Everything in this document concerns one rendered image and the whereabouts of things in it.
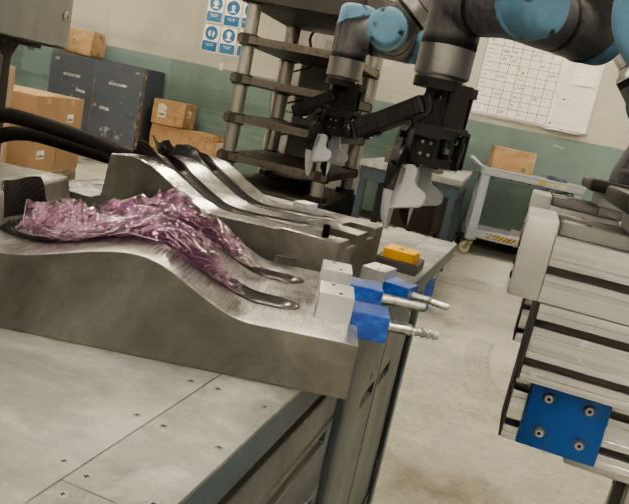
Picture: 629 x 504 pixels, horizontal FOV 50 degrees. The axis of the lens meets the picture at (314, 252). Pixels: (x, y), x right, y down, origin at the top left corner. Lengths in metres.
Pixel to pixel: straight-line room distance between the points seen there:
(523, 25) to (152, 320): 0.53
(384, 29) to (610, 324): 0.72
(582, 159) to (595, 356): 6.73
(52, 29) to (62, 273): 1.10
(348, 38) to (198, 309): 0.93
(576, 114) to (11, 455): 7.18
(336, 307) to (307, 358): 0.07
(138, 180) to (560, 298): 0.61
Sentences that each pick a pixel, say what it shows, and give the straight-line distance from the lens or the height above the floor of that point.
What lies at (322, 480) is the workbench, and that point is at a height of 0.45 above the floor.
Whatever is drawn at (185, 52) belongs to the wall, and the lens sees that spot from 8.30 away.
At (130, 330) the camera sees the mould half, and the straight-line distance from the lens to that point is 0.65.
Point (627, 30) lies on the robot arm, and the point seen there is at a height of 1.18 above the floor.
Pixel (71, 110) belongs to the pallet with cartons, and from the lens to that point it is 6.06.
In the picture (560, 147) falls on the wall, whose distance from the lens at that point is 7.46.
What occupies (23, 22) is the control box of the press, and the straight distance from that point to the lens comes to 1.63.
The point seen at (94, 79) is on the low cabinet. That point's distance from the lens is 8.22.
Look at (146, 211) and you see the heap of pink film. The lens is 0.73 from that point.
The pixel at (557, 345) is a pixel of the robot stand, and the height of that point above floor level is 0.86.
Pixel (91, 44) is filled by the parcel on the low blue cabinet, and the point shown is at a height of 1.26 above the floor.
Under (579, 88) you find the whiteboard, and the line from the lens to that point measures 7.49.
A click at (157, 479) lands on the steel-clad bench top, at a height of 0.80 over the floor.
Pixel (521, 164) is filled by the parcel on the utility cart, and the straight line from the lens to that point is 6.87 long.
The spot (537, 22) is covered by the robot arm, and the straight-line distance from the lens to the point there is 0.85.
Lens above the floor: 1.05
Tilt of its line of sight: 12 degrees down
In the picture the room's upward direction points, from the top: 12 degrees clockwise
